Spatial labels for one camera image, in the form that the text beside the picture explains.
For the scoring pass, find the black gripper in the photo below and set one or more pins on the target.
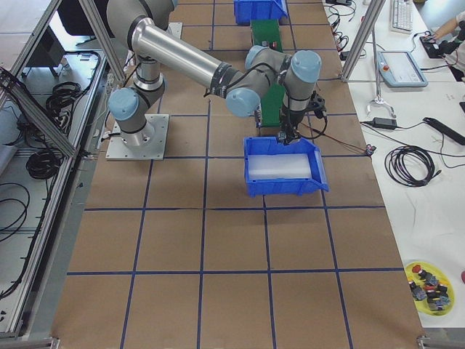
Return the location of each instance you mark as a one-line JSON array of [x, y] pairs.
[[292, 118]]

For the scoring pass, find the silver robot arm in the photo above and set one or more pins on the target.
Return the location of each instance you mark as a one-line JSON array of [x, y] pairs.
[[142, 27]]

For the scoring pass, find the yellow plate of buttons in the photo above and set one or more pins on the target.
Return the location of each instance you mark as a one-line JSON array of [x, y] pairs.
[[430, 288]]

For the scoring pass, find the person hand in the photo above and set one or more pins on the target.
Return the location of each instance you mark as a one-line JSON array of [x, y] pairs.
[[437, 35]]

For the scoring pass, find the right blue plastic bin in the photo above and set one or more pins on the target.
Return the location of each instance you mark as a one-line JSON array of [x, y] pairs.
[[298, 186]]

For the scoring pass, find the blue plastic bin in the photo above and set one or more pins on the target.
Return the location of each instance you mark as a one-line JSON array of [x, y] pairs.
[[298, 186], [247, 10]]

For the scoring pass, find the black power adapter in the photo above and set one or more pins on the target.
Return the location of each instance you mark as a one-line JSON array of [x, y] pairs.
[[384, 123]]

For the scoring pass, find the silver reacher grabber tool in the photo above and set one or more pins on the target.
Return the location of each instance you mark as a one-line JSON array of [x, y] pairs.
[[378, 101]]

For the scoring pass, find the teach pendant tablet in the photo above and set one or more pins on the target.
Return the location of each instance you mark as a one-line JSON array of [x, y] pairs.
[[399, 69]]

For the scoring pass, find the left blue plastic bin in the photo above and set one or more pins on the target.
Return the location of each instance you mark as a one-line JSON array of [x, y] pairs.
[[247, 10]]

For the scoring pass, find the white keyboard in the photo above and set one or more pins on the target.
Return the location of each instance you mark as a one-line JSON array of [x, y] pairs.
[[401, 16]]

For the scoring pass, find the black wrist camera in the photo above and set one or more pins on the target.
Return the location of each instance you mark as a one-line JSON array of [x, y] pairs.
[[318, 105]]

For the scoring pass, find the aluminium frame post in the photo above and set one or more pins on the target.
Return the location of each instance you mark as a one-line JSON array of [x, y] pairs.
[[367, 25]]

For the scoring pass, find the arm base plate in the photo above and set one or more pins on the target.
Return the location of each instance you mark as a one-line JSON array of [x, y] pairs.
[[175, 29], [150, 143]]

